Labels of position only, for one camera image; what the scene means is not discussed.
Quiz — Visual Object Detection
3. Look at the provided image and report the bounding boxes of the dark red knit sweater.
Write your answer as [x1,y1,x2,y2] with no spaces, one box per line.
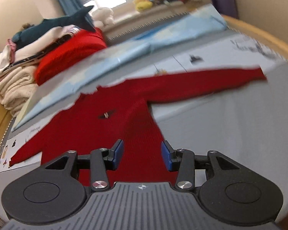
[9,68,266,183]

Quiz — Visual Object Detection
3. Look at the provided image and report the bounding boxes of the cream folded blanket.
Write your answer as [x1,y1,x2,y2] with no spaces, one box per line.
[0,65,38,117]

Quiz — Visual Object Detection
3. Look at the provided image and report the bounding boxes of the printed deer bed sheet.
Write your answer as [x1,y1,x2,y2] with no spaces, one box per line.
[0,31,286,172]

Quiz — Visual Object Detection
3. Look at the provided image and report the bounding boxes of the light blue folded sheet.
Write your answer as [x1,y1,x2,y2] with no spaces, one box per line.
[12,4,227,130]

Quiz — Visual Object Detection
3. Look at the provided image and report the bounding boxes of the white folded bedding stack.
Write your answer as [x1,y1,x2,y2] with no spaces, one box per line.
[0,25,80,77]

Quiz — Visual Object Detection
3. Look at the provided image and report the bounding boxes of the bright red folded blanket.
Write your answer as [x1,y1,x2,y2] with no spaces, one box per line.
[35,28,107,86]

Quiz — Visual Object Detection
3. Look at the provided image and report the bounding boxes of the dark teal shark plush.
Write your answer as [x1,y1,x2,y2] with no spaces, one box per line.
[11,5,96,50]

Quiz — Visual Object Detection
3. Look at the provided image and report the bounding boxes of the white sheep plush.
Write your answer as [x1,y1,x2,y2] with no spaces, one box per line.
[91,7,114,29]

